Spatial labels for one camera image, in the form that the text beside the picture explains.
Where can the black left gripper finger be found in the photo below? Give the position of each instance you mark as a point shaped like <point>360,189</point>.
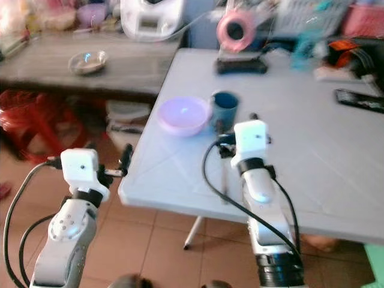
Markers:
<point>79,146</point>
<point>126,159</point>

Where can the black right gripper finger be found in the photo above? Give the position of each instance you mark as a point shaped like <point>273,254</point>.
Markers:
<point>254,116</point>

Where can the dark slender utensil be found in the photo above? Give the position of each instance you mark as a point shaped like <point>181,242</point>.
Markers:
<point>224,180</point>

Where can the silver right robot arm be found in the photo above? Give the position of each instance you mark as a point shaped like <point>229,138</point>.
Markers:
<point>270,222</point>

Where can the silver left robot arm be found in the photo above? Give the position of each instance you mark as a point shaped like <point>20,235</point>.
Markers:
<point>65,240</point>

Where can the blue plastic cup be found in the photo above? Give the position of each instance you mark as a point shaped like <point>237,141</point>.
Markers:
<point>226,111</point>

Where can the white plastic container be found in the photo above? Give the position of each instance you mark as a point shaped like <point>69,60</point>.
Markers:
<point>129,125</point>

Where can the pink plastic bowl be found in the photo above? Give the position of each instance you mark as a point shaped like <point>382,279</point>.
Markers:
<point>183,116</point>

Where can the red plastic stool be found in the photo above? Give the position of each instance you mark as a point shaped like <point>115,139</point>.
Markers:
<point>30,126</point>

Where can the black flat box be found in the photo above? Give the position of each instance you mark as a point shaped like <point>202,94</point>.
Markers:
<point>242,64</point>

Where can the clear glass bowl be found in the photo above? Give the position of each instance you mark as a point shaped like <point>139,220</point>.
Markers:
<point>87,62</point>

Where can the teal plastic object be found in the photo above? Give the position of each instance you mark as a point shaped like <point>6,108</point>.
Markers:
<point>307,48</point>

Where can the red slipper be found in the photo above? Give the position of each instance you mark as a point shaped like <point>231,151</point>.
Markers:
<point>4,189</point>

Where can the pink round roll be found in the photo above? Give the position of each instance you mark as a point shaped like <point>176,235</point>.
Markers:
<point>227,33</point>

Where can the dark wooden table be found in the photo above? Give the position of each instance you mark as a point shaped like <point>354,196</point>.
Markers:
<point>36,69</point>

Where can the metal table leg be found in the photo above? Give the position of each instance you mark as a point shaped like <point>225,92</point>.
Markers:
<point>193,233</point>

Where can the black remote control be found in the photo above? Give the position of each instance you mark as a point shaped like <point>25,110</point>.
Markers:
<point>359,101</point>

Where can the white plastic basket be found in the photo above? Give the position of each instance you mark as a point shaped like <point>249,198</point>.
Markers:
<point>309,15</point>

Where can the orange and black device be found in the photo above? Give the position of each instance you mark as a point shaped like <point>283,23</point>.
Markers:
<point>351,51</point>

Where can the purple plastic container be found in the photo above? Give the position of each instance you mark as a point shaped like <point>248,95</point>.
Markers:
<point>92,14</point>

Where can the white rice cooker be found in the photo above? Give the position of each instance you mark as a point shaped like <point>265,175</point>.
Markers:
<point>152,17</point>

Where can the clear plastic bag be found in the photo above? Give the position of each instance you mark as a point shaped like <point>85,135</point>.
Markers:
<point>13,17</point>

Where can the pink plastic basket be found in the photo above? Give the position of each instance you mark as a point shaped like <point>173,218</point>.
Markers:
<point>365,21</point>

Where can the green plastic object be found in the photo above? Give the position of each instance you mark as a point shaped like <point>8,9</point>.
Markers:
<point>374,267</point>

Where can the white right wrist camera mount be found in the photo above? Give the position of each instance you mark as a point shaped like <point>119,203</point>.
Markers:
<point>250,139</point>

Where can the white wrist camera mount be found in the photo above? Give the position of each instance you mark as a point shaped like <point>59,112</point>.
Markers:
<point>81,171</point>
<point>250,139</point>

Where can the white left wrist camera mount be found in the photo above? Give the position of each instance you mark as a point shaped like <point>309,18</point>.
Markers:
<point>81,171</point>

